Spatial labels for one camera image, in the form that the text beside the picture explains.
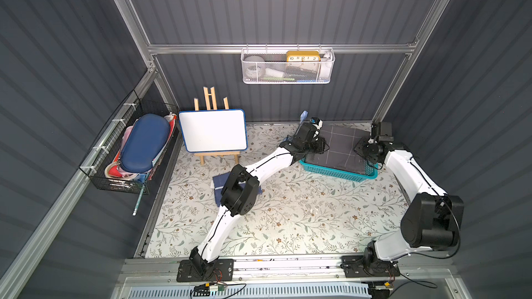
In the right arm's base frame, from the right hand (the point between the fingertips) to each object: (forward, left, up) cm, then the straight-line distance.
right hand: (365, 148), depth 88 cm
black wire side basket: (-21, +93, +18) cm, 96 cm away
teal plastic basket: (-7, -4, -8) cm, 11 cm away
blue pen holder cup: (+14, +26, +6) cm, 30 cm away
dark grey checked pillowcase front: (+4, +10, 0) cm, 11 cm away
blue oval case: (-13, +82, +19) cm, 85 cm away
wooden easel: (+4, +75, -11) cm, 76 cm away
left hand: (+1, +15, +1) cm, 15 cm away
